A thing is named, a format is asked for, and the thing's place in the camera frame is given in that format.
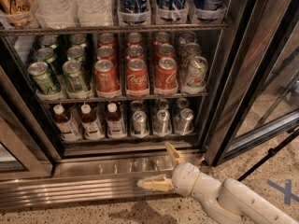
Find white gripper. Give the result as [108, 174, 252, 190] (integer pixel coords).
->
[137, 142, 200, 197]

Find silver redbull can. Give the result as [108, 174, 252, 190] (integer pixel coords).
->
[177, 98, 189, 110]
[132, 111, 149, 137]
[154, 109, 170, 136]
[176, 108, 194, 135]

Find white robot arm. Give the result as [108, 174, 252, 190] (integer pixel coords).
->
[137, 142, 299, 224]

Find red coca cola can right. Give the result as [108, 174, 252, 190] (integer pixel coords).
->
[155, 57, 178, 90]

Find red coca cola can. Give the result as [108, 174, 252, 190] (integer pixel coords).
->
[155, 57, 178, 90]
[126, 59, 148, 91]

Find red coca cola can middle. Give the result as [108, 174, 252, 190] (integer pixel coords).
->
[126, 59, 148, 91]

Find white 7up can front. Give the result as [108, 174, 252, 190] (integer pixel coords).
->
[183, 56, 208, 88]

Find red soda can front left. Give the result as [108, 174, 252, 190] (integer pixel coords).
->
[94, 60, 120, 92]

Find open glass fridge door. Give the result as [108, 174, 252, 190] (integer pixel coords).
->
[198, 0, 298, 166]

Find green can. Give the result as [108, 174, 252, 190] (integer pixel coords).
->
[63, 60, 91, 93]
[27, 62, 62, 95]

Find steel fridge base grille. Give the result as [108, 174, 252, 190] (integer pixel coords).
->
[0, 167, 172, 209]

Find green can front left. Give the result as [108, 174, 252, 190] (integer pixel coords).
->
[27, 62, 62, 95]

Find yellow la croix can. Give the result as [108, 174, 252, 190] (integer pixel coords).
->
[0, 0, 35, 27]

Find tea bottle right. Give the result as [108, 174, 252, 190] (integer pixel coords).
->
[106, 103, 126, 138]

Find tea bottle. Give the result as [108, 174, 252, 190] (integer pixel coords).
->
[53, 105, 82, 141]
[80, 104, 105, 140]
[106, 103, 126, 138]

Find tea bottle middle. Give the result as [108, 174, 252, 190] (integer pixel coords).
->
[80, 104, 105, 140]

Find tea bottle left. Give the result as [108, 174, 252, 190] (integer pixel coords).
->
[53, 105, 82, 141]

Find blue tape cross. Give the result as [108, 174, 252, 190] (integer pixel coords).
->
[267, 179, 299, 205]

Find black tripod leg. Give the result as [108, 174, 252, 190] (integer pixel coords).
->
[238, 129, 299, 181]

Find clear water bottle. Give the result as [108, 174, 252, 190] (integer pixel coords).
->
[75, 0, 113, 27]

